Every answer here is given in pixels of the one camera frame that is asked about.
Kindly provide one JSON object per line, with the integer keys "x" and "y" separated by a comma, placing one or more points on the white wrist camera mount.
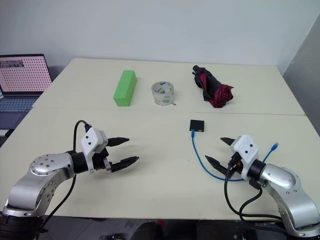
{"x": 246, "y": 150}
{"x": 90, "y": 142}

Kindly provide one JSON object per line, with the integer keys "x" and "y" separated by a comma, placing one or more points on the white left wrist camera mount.
{"x": 90, "y": 142}

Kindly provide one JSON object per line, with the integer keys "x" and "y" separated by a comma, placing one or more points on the black and red folded umbrella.
{"x": 215, "y": 86}

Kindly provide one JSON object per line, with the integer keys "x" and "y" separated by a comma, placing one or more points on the green rectangular block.
{"x": 125, "y": 87}

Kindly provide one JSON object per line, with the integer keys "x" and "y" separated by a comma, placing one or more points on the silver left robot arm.
{"x": 41, "y": 175}

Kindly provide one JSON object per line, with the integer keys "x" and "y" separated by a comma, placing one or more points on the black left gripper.
{"x": 101, "y": 160}

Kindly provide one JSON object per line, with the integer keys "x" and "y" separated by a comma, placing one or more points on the open laptop computer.
{"x": 20, "y": 82}

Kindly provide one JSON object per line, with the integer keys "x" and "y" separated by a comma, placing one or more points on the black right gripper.
{"x": 235, "y": 162}

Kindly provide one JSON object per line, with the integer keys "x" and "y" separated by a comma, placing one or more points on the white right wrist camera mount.
{"x": 246, "y": 150}

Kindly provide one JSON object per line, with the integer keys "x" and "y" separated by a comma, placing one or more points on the dark rounded shape under table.
{"x": 147, "y": 231}

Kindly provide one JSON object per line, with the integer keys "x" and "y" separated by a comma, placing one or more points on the clear packing tape roll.
{"x": 162, "y": 93}

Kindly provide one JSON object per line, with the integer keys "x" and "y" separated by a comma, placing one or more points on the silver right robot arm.
{"x": 287, "y": 190}

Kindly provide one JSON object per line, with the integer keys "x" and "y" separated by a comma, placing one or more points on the small black box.
{"x": 197, "y": 125}

